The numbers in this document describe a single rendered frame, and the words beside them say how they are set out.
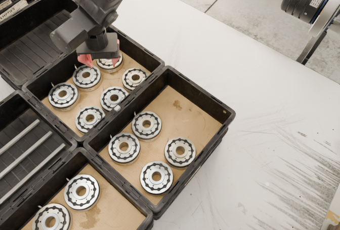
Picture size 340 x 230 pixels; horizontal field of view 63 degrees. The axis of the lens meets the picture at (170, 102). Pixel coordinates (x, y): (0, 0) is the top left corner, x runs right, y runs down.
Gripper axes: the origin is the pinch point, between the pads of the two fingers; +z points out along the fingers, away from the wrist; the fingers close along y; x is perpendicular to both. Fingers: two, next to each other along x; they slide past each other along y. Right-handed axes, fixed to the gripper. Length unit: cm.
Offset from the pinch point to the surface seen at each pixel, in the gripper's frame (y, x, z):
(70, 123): -14.6, -6.4, 24.0
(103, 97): -3.0, 1.6, 20.8
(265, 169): 55, -25, 36
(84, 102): -10.2, 1.8, 23.9
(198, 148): 28.3, -19.1, 23.3
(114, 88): 0.9, 4.8, 20.9
